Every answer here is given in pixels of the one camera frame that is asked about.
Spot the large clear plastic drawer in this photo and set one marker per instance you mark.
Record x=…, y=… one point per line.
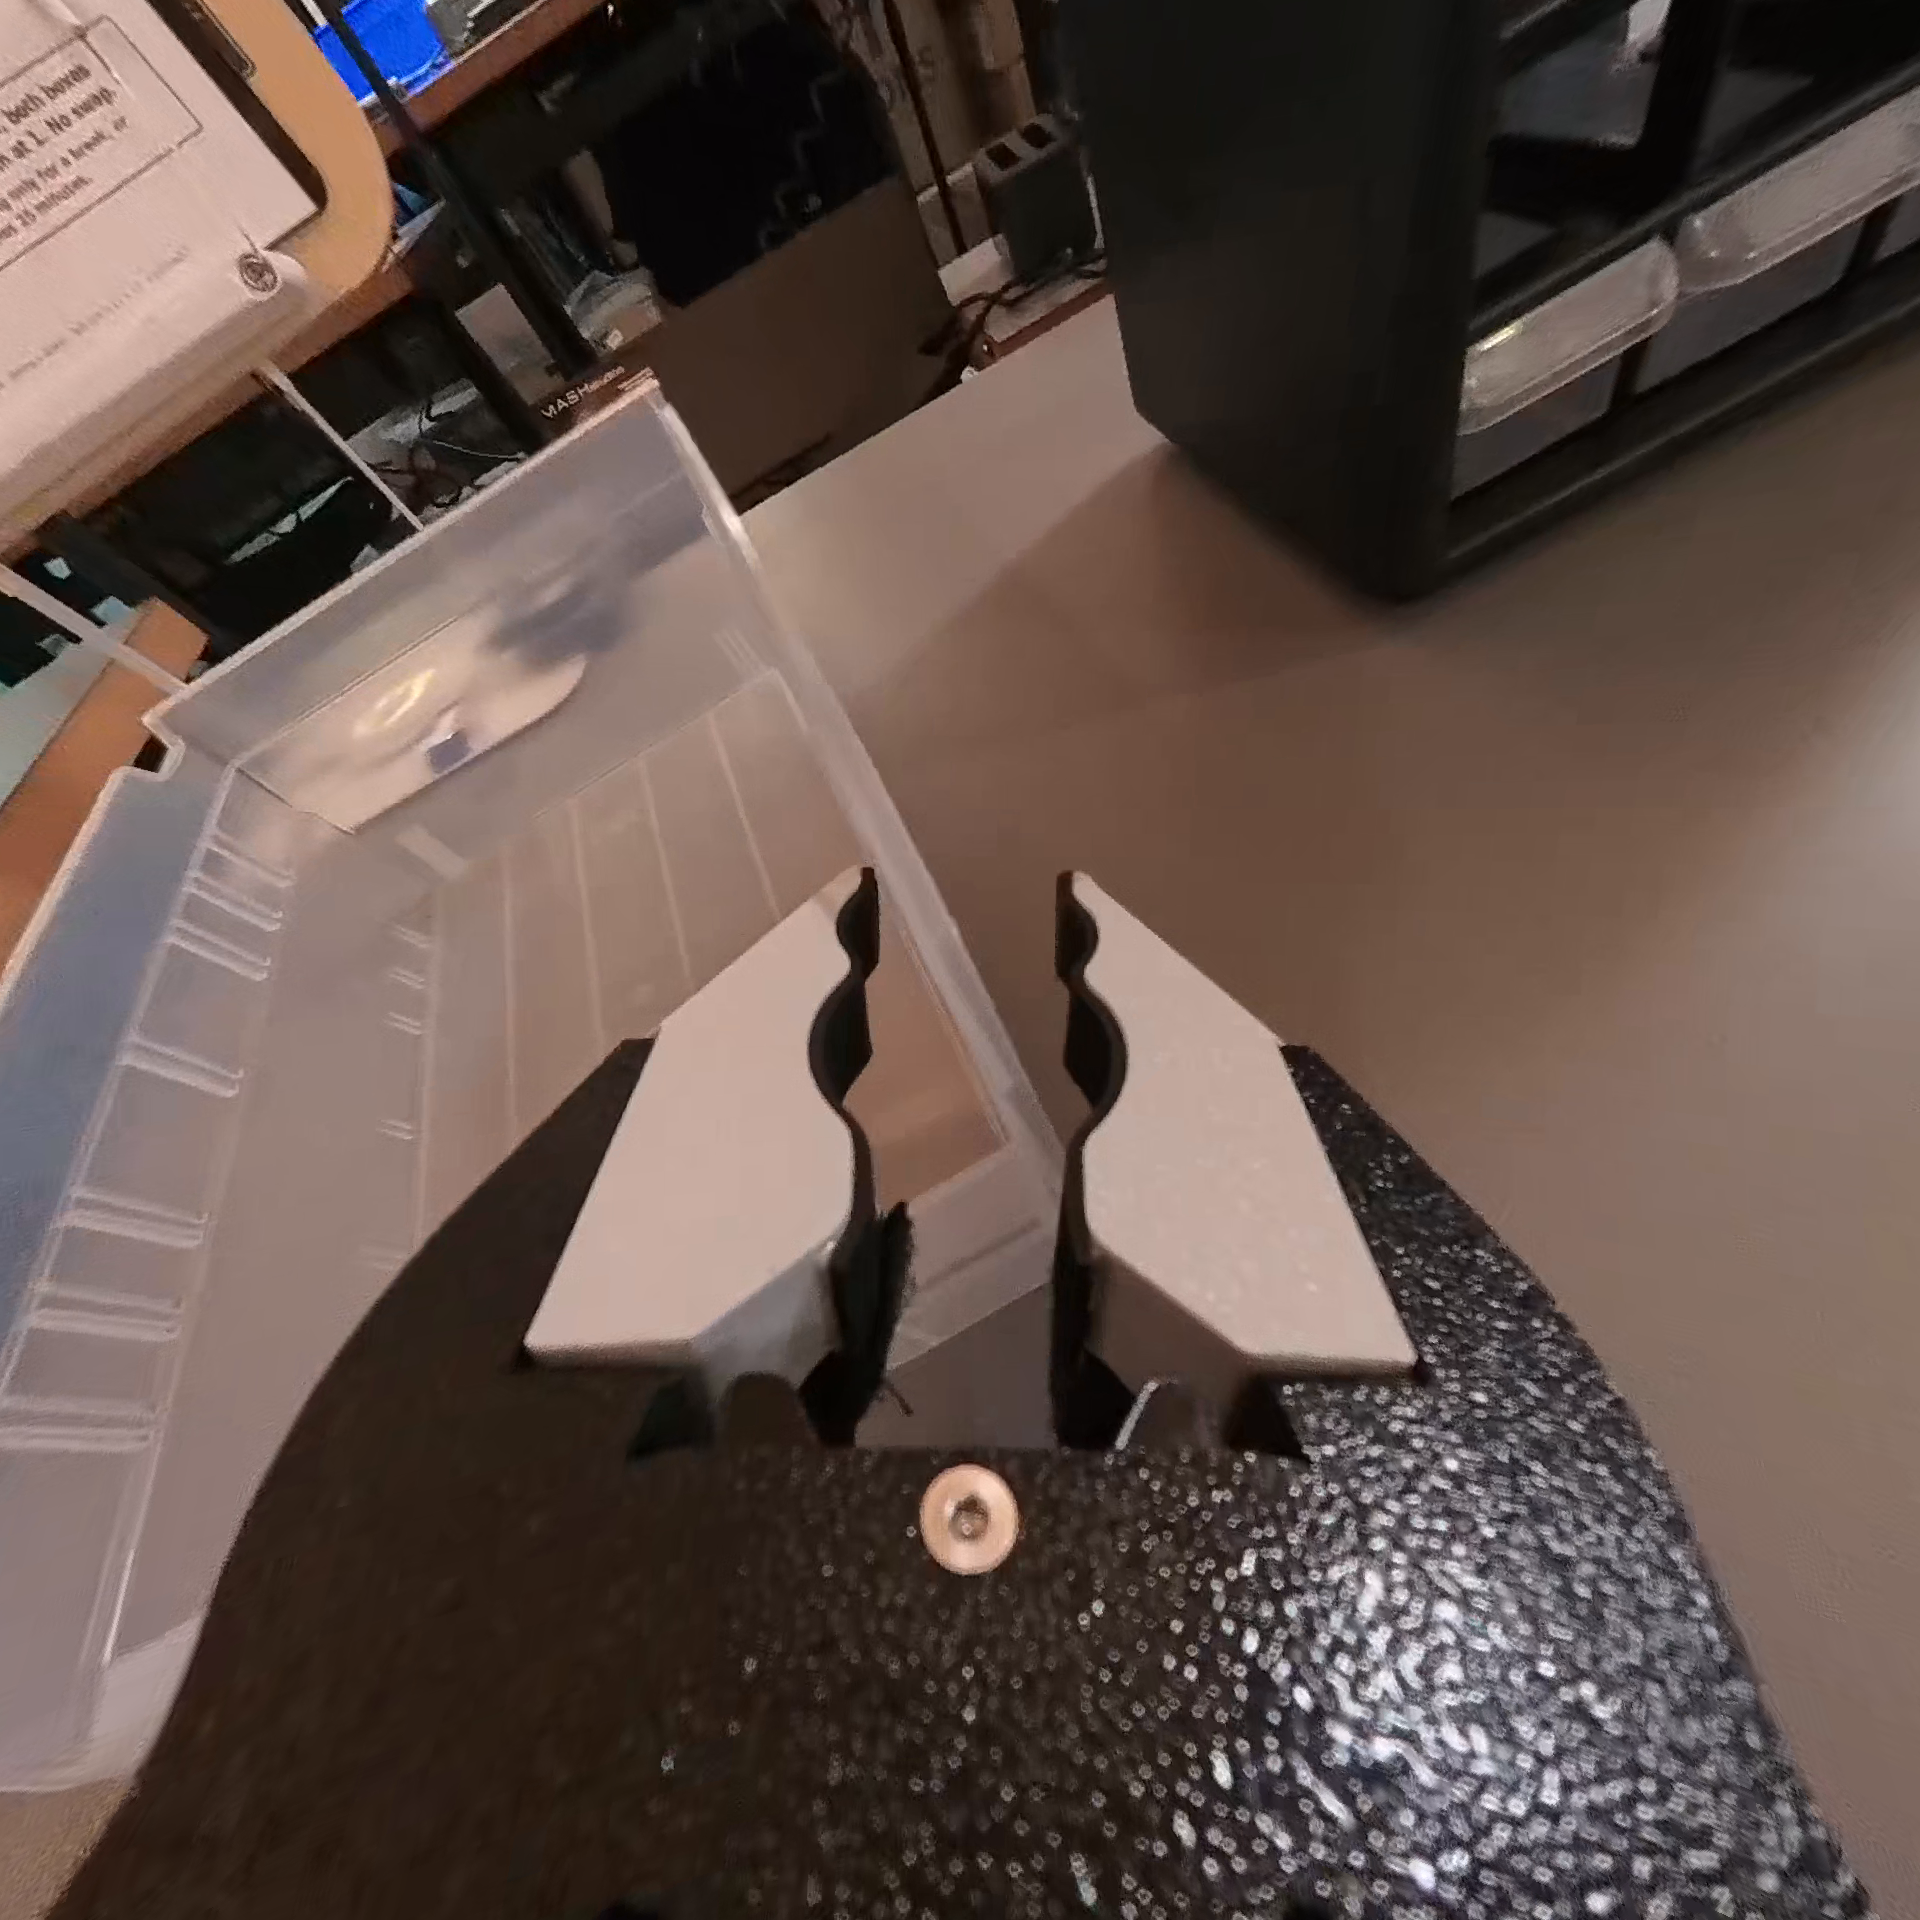
x=375, y=975

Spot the white instruction sheet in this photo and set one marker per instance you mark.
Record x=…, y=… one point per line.
x=120, y=240

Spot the large brown cardboard box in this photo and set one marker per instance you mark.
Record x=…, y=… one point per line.
x=810, y=347

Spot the blue plastic bin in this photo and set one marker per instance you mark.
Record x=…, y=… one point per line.
x=368, y=37

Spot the wooden table with black legs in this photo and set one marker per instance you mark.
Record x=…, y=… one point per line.
x=482, y=91

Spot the clear acrylic stand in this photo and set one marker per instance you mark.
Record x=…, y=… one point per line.
x=339, y=441

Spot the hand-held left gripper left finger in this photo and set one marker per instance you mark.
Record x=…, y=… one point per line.
x=704, y=1171

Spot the rows of small drawers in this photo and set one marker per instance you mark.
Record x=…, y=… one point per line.
x=1560, y=359

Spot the laminated instruction sheet stand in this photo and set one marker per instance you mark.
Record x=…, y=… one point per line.
x=352, y=166

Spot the black drawer cabinet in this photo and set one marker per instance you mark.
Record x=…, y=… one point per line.
x=1276, y=271

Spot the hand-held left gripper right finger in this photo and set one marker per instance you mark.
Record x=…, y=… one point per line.
x=1215, y=1201

